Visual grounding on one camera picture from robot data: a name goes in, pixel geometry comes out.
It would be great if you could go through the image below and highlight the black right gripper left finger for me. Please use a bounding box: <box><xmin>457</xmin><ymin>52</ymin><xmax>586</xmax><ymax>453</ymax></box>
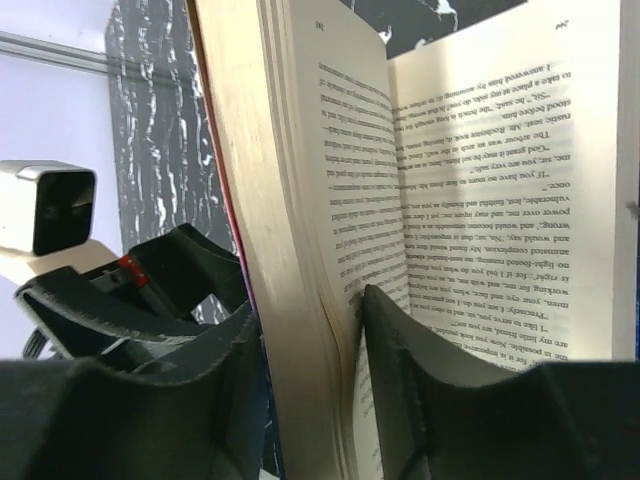
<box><xmin>1</xmin><ymin>305</ymin><xmax>263</xmax><ymax>479</ymax></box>

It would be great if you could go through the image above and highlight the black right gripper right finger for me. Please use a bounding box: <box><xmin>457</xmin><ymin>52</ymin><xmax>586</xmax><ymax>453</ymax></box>
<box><xmin>362</xmin><ymin>285</ymin><xmax>639</xmax><ymax>479</ymax></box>

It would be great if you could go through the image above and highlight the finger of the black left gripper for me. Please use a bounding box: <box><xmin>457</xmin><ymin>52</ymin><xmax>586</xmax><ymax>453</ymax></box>
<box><xmin>129</xmin><ymin>223</ymin><xmax>248</xmax><ymax>318</ymax></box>
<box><xmin>14</xmin><ymin>267</ymin><xmax>200</xmax><ymax>370</ymax></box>

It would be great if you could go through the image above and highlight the blue orange sunset book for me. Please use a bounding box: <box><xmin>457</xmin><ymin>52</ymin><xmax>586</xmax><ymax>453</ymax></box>
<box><xmin>187</xmin><ymin>1</ymin><xmax>639</xmax><ymax>479</ymax></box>

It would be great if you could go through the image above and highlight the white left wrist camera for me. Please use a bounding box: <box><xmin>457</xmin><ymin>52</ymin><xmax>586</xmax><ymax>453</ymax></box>
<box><xmin>1</xmin><ymin>160</ymin><xmax>96</xmax><ymax>285</ymax></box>

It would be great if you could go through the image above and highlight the aluminium rail frame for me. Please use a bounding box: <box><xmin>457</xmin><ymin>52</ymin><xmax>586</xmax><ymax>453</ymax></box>
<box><xmin>1</xmin><ymin>31</ymin><xmax>111</xmax><ymax>74</ymax></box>

